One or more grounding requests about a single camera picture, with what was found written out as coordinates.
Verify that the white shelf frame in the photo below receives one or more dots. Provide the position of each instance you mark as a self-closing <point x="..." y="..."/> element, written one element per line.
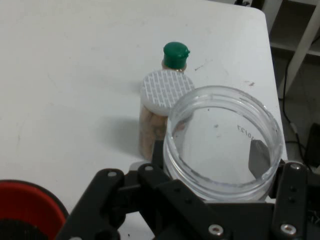
<point x="303" y="47"/>

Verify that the brown-filled jar white patterned lid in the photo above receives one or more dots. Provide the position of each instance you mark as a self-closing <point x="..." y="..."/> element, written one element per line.
<point x="165" y="90"/>

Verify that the small spice bottle green cap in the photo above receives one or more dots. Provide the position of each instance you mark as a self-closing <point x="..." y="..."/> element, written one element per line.
<point x="175" y="55"/>

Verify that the tall clear jar black grains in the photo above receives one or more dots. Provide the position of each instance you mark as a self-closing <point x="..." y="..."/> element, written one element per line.
<point x="217" y="140"/>

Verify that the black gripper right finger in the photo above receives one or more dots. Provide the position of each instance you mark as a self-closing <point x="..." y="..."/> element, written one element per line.
<point x="295" y="200"/>

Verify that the red bowl with black grains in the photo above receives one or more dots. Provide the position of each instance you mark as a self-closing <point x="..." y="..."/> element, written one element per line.
<point x="25" y="200"/>

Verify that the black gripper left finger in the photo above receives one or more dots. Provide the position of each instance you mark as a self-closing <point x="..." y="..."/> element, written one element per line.
<point x="160" y="190"/>

